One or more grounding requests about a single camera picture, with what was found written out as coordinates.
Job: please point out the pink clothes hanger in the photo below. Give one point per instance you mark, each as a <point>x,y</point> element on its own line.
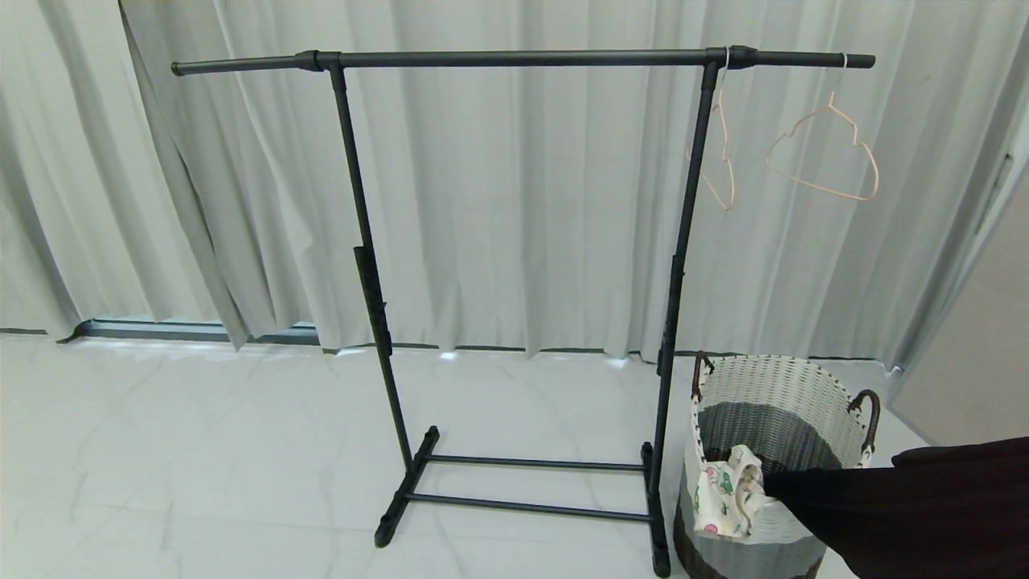
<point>730,189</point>
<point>872,165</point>

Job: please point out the black garment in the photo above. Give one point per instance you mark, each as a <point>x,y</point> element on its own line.
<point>924,507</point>

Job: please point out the black clothes rack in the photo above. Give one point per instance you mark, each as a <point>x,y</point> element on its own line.
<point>522,58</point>

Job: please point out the white laundry basket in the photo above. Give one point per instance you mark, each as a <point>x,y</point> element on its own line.
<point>772,394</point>

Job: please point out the white curtain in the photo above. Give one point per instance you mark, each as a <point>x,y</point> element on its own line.
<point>56,161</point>
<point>522,201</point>

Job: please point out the cream printed garment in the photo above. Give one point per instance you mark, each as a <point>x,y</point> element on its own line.
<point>723,494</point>

